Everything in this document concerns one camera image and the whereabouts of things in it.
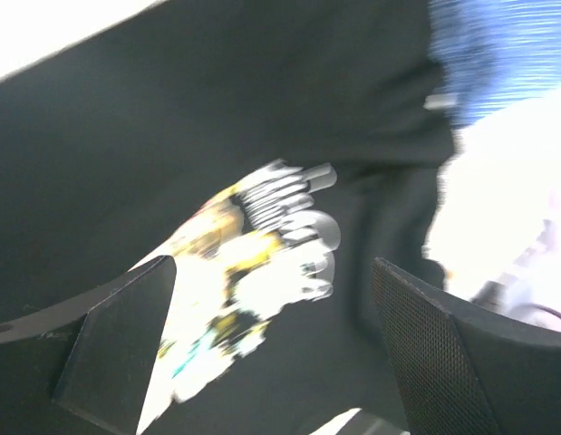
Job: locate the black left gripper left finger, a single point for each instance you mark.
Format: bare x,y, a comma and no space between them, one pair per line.
83,366

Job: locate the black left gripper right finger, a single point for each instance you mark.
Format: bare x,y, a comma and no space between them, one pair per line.
462,369

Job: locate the black floral print t-shirt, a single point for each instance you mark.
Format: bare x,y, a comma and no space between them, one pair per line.
274,150

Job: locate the blue patterned folded shirt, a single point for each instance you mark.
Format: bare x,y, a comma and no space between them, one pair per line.
493,53

